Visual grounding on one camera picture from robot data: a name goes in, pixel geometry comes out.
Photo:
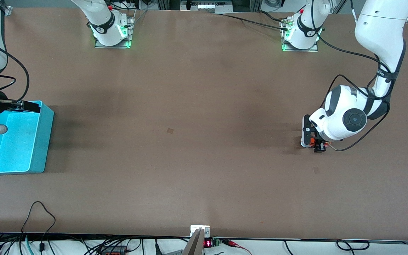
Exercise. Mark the orange toy bus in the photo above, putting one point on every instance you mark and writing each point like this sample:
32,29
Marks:
312,142

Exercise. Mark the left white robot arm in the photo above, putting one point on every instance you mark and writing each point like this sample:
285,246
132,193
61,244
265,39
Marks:
381,32

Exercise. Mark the blue plastic box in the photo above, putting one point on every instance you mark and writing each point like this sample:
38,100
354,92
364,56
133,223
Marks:
16,148

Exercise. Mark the red digit display module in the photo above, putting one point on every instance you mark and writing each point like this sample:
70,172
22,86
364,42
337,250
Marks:
209,243

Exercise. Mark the white device on rack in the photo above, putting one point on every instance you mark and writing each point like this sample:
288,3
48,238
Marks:
211,5

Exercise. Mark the black power strip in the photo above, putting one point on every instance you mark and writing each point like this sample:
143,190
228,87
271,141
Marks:
113,251

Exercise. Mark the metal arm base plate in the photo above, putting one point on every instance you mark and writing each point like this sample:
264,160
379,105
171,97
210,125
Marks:
299,50
131,24

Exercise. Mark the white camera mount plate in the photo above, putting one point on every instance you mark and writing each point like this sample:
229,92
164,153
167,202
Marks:
194,229

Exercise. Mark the grey camera mount bar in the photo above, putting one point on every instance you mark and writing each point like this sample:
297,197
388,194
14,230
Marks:
195,244

